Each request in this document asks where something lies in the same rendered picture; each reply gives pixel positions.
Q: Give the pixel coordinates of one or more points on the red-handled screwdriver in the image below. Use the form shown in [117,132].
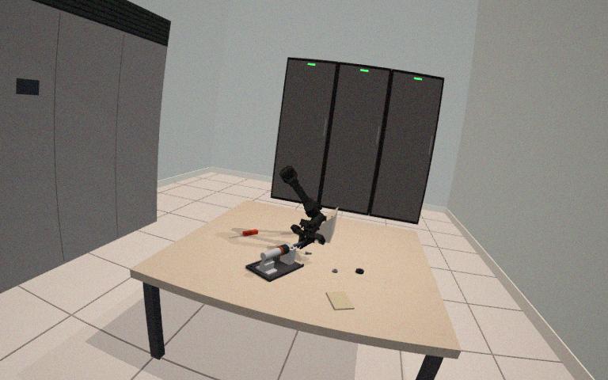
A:
[249,232]

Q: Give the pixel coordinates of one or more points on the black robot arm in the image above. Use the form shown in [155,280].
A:
[312,208]

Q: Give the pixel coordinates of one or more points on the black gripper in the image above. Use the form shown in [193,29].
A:
[310,235]

